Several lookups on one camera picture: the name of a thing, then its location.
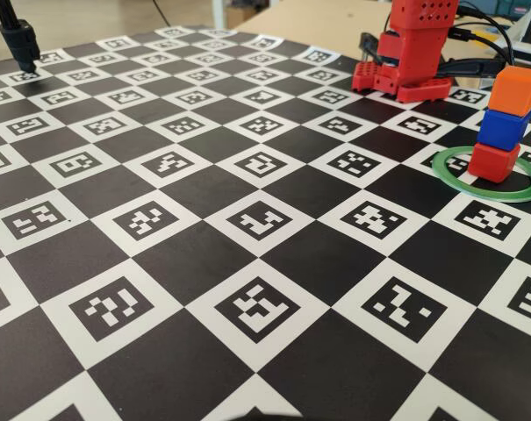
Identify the red cube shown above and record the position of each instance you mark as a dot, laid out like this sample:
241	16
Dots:
493	162

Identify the blue cube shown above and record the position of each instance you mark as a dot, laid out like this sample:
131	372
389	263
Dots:
506	129

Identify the orange cube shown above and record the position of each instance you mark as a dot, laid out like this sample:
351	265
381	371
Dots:
515	92

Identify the red robot arm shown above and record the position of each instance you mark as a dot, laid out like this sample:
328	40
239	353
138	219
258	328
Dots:
405	44

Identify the black white marker checkerboard mat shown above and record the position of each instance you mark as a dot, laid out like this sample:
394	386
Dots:
203	263

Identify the cardboard box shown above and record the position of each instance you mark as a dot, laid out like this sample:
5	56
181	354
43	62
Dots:
241	16

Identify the white table leg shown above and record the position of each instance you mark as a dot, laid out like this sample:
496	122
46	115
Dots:
218	13

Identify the black power plug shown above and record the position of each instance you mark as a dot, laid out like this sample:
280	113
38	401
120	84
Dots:
467	69

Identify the black tripod leg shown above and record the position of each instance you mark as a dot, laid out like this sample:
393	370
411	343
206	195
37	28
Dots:
21	44

